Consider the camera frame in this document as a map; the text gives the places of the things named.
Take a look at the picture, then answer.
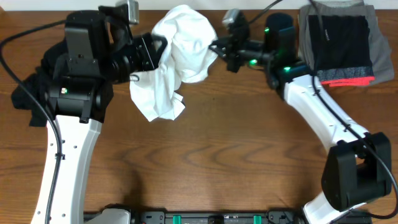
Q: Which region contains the white t-shirt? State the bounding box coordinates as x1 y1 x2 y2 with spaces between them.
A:
129 5 218 121

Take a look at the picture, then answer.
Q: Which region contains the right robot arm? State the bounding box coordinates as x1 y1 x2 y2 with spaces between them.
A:
209 9 397 223

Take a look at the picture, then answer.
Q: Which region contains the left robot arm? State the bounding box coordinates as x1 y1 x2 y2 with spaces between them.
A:
32 7 167 223

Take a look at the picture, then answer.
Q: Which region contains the folded black shorts orange hem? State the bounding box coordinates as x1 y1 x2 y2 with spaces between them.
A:
307 15 375 86

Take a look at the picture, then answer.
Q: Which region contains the black crumpled garment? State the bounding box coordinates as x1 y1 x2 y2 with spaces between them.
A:
11 40 68 127

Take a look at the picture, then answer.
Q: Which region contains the folded grey garment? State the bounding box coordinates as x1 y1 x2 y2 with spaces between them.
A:
298 0 394 85

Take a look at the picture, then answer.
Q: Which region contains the right black cable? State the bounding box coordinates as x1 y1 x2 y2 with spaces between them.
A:
248 0 398 220

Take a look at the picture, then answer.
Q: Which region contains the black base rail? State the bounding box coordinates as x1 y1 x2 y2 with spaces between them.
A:
83 210 373 224

